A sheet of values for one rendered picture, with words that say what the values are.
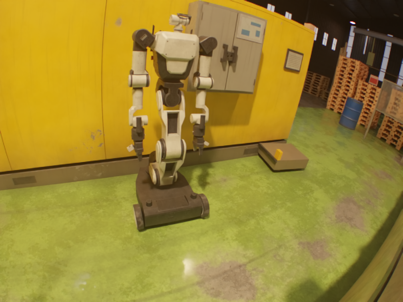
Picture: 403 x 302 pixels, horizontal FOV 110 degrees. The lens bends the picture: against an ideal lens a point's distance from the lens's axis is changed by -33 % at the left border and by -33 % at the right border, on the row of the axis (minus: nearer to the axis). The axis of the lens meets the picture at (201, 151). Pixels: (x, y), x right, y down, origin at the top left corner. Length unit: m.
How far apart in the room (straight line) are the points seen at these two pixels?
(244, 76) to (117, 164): 1.48
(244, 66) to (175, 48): 0.89
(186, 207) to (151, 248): 0.40
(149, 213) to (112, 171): 0.79
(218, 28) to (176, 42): 0.62
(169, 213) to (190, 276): 0.48
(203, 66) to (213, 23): 0.49
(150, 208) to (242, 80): 1.36
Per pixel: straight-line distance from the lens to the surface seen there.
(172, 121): 1.40
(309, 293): 1.69
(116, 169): 2.16
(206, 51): 1.40
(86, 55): 1.78
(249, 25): 1.98
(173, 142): 1.38
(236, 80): 1.96
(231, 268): 1.55
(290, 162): 2.69
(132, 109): 1.34
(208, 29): 1.76
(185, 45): 1.29
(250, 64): 2.03
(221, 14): 1.82
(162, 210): 1.56
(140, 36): 1.28
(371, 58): 12.79
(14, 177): 2.34
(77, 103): 1.86
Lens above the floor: 1.31
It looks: 29 degrees down
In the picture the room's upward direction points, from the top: 9 degrees clockwise
